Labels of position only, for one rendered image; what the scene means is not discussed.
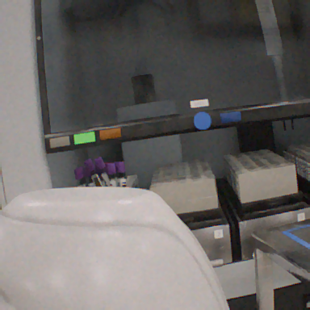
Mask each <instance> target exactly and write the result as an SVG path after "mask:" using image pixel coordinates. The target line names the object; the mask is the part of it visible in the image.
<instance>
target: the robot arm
mask: <svg viewBox="0 0 310 310"><path fill-rule="evenodd" d="M0 310H229V308H228V304H227V300H226V299H225V295H224V292H223V290H222V287H221V285H220V281H219V280H218V278H217V276H216V272H215V271H214V270H213V267H212V265H211V263H210V261H209V259H208V258H207V255H206V254H205V253H204V251H203V248H202V246H200V244H199V242H198V241H197V239H196V238H195V235H194V234H193V233H192V232H191V230H190V229H189V228H188V227H187V226H186V225H185V224H184V223H183V222H182V221H181V220H180V219H179V218H178V217H177V214H175V213H174V211H173V210H172V209H171V207H170V206H169V205H168V204H167V203H166V202H165V200H164V199H162V198H161V197H160V195H158V194H157V193H155V192H153V191H147V190H141V189H136V188H124V187H103V186H92V187H76V188H68V187H66V188H58V189H51V190H49V189H46V190H41V191H30V192H27V193H26V194H24V193H23V194H21V195H19V196H17V197H15V198H14V199H12V200H11V201H10V202H9V203H8V204H7V205H6V206H5V208H3V209H2V210H0Z"/></svg>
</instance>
